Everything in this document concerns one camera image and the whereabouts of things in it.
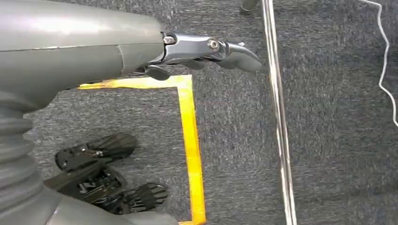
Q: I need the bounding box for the yellow tape marking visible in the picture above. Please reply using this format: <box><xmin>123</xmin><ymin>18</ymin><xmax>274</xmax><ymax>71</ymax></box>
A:
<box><xmin>77</xmin><ymin>74</ymin><xmax>208</xmax><ymax>225</ymax></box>

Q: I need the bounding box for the white cable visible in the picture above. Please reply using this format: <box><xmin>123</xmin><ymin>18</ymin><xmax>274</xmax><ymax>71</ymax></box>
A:
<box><xmin>357</xmin><ymin>0</ymin><xmax>398</xmax><ymax>128</ymax></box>

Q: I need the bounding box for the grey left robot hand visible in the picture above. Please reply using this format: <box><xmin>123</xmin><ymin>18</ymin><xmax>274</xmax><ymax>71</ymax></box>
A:
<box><xmin>0</xmin><ymin>0</ymin><xmax>264</xmax><ymax>225</ymax></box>

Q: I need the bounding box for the black robot foot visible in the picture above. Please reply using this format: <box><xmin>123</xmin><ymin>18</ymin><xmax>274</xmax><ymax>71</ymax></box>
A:
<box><xmin>93</xmin><ymin>182</ymin><xmax>170</xmax><ymax>216</ymax></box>
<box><xmin>54</xmin><ymin>133</ymin><xmax>138</xmax><ymax>173</ymax></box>

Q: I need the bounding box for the steel bench edge rail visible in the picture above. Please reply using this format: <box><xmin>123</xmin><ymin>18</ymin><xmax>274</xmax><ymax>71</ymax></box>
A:
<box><xmin>260</xmin><ymin>0</ymin><xmax>298</xmax><ymax>225</ymax></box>

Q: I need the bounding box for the ribbed grey left arm sleeve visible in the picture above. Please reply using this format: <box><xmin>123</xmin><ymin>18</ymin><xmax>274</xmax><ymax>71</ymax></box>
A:
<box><xmin>0</xmin><ymin>91</ymin><xmax>64</xmax><ymax>225</ymax></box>

